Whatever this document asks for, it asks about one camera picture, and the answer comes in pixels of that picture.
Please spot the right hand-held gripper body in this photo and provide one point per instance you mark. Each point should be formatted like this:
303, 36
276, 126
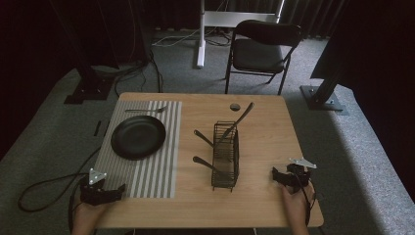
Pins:
298, 178

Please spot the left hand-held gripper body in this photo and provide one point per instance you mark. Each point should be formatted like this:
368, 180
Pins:
94, 192

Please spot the person's left hand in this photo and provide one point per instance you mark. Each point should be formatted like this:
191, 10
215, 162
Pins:
85, 218

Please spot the person's right hand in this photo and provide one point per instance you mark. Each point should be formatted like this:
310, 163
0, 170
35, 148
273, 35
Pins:
295, 209

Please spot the grey striped placemat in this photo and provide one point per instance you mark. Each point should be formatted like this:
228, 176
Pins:
153, 178

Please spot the black round plate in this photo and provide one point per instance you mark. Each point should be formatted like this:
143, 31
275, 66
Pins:
137, 137

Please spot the black tape strip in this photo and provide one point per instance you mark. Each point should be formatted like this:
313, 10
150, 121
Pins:
97, 128
106, 128

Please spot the silver fork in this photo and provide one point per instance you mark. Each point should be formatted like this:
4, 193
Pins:
143, 110

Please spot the black metal stand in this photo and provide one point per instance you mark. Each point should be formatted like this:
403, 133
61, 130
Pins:
323, 98
88, 88

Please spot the black folding chair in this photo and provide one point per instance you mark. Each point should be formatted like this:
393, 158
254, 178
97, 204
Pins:
257, 54

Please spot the dark curtain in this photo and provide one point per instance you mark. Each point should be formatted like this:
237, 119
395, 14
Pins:
313, 16

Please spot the white desk frame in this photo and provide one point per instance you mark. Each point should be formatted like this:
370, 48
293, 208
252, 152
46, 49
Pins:
200, 49

